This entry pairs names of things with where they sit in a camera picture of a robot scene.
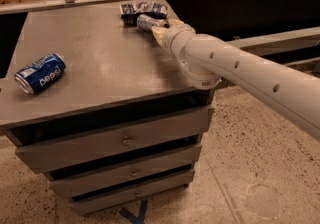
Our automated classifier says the bottom grey drawer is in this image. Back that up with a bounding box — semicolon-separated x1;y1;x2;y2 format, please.
70;169;195;215

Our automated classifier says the blue chip bag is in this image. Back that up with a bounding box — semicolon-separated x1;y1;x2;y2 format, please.
120;1;168;25

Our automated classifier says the silver redbull can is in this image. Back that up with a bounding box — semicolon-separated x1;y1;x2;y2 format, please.
137;14;169;31

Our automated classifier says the grey drawer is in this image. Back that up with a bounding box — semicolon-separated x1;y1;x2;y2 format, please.
15;106;213;174
49;143;201;199
70;169;195;215

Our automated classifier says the blue pepsi can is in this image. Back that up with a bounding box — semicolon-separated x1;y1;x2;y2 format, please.
14;53;66;94

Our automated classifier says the top grey drawer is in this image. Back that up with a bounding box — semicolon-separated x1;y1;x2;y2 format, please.
15;106;213;174

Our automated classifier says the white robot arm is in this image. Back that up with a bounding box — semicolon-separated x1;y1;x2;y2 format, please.
151;22;320;140

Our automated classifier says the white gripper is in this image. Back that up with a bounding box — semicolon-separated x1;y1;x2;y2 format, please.
151;18;195;58

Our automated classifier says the middle grey drawer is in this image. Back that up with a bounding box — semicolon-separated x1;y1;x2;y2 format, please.
49;143;201;199

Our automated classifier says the grey drawer cabinet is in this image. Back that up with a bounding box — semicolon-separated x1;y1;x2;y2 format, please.
0;3;213;205

